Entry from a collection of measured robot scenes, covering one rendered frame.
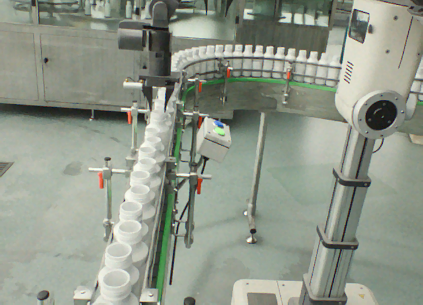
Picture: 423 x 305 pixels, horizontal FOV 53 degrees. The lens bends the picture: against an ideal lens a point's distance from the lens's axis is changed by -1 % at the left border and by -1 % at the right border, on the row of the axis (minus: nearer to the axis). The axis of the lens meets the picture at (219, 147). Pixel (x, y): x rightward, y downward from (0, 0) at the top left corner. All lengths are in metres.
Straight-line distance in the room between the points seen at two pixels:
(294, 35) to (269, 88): 3.73
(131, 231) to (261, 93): 1.76
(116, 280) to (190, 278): 1.77
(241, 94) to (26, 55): 2.52
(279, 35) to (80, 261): 4.38
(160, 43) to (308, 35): 5.16
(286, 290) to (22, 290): 1.29
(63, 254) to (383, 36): 1.99
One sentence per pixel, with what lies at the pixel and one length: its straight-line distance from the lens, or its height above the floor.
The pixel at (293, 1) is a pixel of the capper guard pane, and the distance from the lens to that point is 6.03.
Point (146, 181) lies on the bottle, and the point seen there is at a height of 1.16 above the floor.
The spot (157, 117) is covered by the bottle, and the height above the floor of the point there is 1.18.
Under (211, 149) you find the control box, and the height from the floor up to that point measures 1.07.
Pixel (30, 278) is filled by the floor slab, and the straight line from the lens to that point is 2.45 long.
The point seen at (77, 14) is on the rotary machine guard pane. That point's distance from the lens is 4.17.
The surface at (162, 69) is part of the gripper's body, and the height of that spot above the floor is 1.31.
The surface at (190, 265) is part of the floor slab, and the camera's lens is 2.45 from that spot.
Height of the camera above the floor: 1.55
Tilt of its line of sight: 23 degrees down
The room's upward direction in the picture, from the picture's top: 6 degrees clockwise
